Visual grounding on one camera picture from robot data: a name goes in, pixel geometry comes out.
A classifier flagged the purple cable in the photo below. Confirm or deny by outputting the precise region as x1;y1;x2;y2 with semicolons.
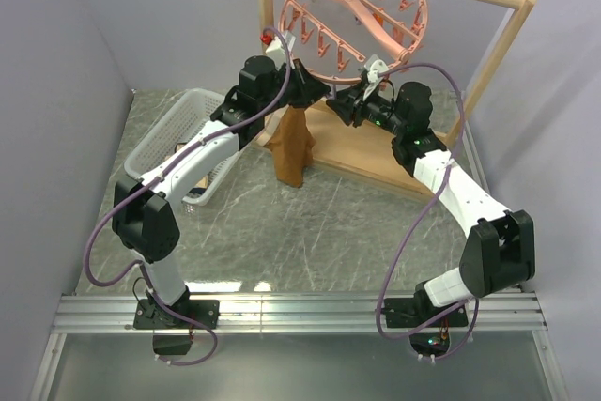
378;62;481;341
82;25;295;367

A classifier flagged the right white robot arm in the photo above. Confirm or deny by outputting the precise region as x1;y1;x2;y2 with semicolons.
326;82;535;328

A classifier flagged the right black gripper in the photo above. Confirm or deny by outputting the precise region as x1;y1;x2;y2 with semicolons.
325;82;406;138

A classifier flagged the white plastic laundry basket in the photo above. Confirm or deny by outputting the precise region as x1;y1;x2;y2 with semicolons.
124;88;224;178

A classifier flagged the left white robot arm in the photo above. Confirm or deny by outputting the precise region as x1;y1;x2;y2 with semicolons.
112;55;330;329

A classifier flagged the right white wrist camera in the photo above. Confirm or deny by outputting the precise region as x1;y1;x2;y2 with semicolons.
361;54;388;100

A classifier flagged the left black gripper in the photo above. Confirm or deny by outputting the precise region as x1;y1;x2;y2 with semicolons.
261;59;332;116

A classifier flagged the pink round clip hanger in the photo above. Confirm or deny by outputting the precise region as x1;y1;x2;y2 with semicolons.
278;0;429;85

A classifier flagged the wooden hanging rack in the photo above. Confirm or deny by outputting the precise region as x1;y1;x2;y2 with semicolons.
258;0;537;199

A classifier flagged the brown boxer underwear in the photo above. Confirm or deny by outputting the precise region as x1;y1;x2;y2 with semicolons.
256;106;316;188

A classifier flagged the beige folded underwear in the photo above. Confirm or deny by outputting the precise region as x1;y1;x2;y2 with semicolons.
163;140;210;191

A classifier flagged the aluminium mounting rail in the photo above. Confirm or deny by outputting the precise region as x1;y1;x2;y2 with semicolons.
31;290;568;400

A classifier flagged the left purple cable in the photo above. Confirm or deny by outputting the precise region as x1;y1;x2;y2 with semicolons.
82;25;295;367

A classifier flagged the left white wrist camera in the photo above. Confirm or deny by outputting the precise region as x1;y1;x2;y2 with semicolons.
260;30;296;69

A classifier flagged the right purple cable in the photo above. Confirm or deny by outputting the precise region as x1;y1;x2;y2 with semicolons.
378;62;481;341

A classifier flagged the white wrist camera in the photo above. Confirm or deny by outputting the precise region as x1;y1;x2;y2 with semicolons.
361;54;388;100
260;30;296;69

